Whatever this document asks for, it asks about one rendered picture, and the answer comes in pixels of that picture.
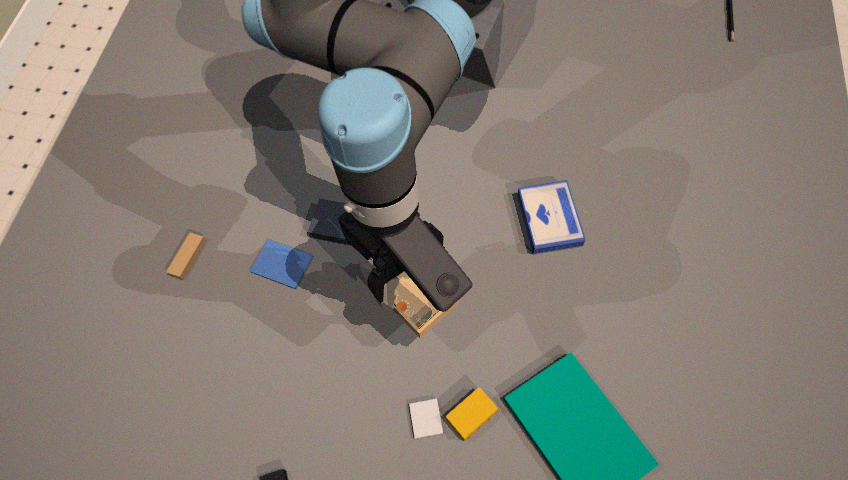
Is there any wooden ball-in-hole puzzle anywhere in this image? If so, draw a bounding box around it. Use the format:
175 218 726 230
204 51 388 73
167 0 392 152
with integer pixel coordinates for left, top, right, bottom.
392 271 459 339

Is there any orange-yellow rectangular block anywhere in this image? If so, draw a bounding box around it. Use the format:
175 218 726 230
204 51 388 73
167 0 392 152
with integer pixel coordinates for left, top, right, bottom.
446 387 498 441

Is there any green flat rectangular slab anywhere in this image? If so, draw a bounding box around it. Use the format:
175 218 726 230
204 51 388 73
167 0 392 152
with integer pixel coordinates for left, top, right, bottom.
504 352 659 480

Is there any black pencil with pink eraser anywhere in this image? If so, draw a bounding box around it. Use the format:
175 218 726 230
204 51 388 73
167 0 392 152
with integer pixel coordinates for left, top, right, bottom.
728 0 734 42

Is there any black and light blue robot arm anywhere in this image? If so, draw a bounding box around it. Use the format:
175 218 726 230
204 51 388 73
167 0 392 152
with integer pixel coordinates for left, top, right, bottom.
242 0 492 312

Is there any blue flat square pad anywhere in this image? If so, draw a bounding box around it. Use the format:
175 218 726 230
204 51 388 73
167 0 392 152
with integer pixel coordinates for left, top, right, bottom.
251 239 313 289

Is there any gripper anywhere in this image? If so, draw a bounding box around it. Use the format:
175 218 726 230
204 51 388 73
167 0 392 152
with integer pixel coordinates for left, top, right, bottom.
338 202 444 312

